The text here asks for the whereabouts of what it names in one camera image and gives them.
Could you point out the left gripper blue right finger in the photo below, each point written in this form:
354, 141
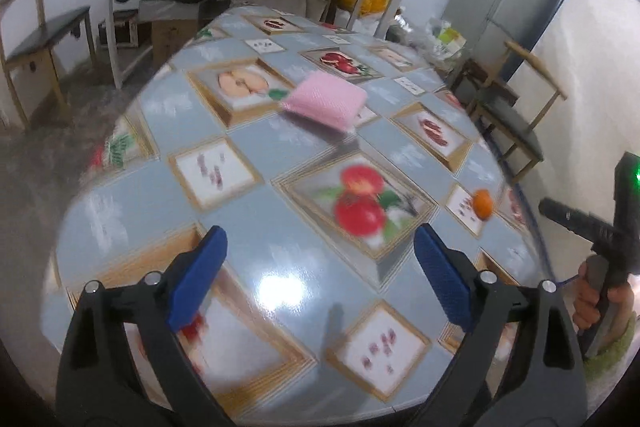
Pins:
450, 274

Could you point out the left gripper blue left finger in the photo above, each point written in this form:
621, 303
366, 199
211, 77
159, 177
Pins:
191, 275

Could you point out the small orange fruit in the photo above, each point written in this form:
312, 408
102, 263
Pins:
482, 204

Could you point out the pink sponge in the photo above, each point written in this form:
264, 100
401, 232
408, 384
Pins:
328, 100

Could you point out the cardboard box with trash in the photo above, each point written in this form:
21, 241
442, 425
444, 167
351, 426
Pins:
437, 42

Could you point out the patterned fruit tablecloth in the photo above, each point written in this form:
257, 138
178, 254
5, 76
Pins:
320, 314

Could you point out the wooden chair right side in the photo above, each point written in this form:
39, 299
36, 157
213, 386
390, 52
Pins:
488, 103

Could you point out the wooden chair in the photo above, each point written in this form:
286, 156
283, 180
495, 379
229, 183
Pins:
39, 45
488, 103

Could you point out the white mattress blue trim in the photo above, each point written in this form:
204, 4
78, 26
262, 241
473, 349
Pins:
591, 47

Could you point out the wooden chair left side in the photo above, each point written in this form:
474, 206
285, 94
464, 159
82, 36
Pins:
39, 45

